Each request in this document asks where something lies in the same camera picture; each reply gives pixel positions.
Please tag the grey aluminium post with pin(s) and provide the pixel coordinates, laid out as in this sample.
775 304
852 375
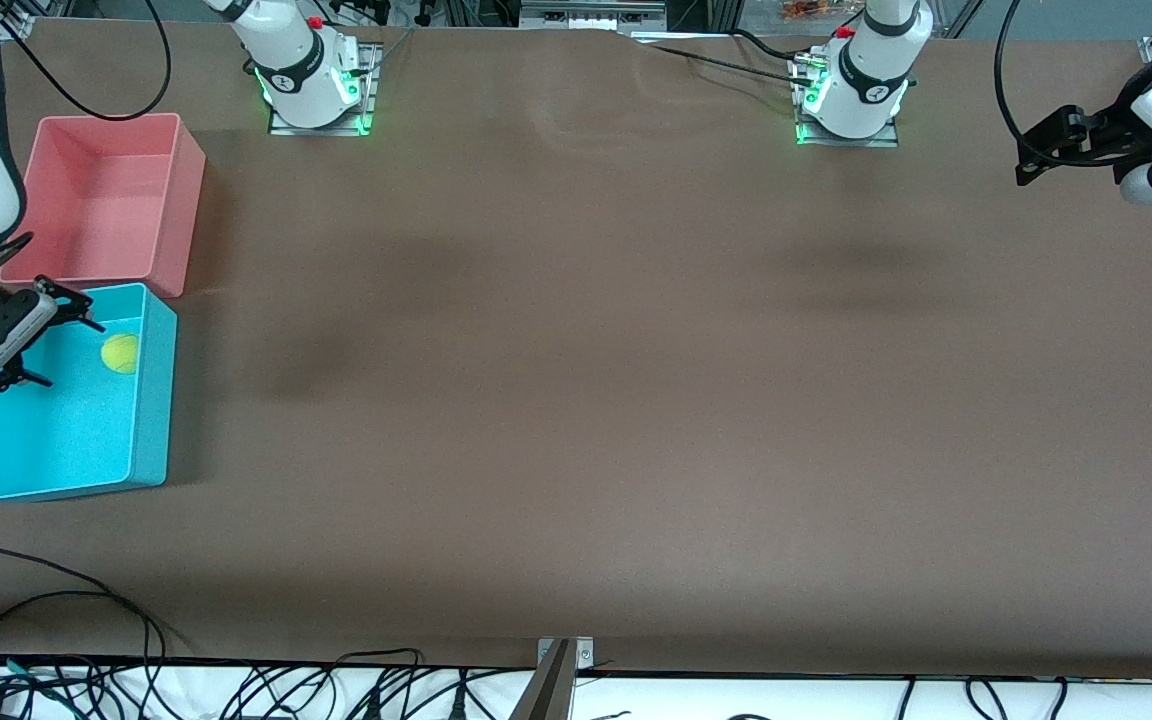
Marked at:
548 690

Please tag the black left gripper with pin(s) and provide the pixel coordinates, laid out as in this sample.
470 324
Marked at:
1108 133

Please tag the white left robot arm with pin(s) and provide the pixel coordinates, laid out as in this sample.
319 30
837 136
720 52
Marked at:
871 70

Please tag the yellow-green tennis ball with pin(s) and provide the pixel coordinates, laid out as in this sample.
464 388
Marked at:
120 353

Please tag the orange objects behind table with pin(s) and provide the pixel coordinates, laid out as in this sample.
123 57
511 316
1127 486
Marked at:
806 10

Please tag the grey metal rail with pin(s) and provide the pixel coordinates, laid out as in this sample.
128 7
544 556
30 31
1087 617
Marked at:
591 14

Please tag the small metal table bracket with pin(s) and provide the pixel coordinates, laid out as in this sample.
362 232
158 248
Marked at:
584 655

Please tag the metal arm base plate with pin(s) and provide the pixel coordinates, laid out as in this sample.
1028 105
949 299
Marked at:
891 138
372 90

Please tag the pink plastic bin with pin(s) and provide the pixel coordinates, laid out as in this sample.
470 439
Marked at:
86 220

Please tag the blue plastic bin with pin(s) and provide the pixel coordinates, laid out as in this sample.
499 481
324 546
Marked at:
56 440

